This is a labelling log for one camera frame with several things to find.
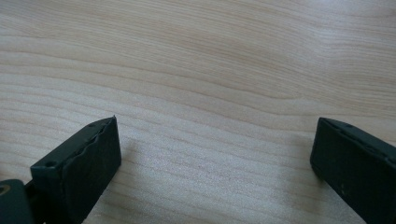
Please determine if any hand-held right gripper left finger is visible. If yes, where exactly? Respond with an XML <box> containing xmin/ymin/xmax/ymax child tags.
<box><xmin>30</xmin><ymin>115</ymin><xmax>122</xmax><ymax>224</ymax></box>

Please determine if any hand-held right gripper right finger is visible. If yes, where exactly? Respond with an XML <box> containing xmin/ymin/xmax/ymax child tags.
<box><xmin>309</xmin><ymin>117</ymin><xmax>396</xmax><ymax>224</ymax></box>

